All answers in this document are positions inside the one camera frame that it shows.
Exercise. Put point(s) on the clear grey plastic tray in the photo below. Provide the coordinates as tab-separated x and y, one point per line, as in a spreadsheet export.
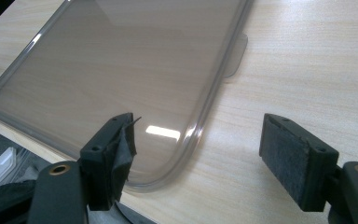
105	81

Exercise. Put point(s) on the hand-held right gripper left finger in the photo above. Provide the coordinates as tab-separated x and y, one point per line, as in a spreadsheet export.
103	161

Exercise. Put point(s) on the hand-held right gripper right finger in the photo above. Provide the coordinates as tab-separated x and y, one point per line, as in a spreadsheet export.
295	158

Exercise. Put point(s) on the clear plastic box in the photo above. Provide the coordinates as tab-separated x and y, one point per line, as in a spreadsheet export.
0	168

